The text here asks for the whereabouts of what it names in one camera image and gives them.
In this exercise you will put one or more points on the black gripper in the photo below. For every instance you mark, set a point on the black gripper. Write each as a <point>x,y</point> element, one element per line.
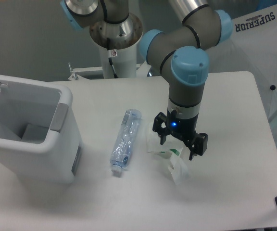
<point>182,129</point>

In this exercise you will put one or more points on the crushed clear plastic bottle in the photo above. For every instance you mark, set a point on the crushed clear plastic bottle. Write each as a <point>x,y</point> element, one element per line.
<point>125,140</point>

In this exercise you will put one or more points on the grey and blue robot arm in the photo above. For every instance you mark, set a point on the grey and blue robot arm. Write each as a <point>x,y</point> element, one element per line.
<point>179,57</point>

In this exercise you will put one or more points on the white trash can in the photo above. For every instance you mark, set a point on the white trash can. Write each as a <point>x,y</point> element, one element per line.
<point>39,135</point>

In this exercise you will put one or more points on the white Superior umbrella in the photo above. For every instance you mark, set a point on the white Superior umbrella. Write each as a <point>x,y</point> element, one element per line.
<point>252,47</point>

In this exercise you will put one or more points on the white table clamp bracket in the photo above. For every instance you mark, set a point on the white table clamp bracket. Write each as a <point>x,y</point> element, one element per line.
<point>143,70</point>

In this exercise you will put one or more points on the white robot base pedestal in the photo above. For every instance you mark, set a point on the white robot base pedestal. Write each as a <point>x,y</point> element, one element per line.
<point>117,44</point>

